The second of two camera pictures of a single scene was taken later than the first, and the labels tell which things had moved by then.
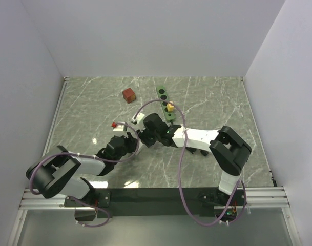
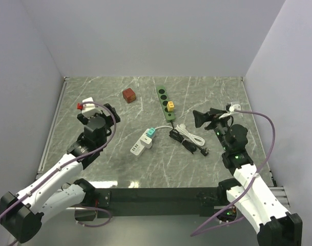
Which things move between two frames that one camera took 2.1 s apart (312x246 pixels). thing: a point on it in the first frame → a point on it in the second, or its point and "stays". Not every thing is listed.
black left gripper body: [129, 146] → [108, 119]
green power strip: [162, 95] stays
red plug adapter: [129, 95] stays
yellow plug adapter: [170, 106] stays
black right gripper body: [147, 138] → [221, 124]
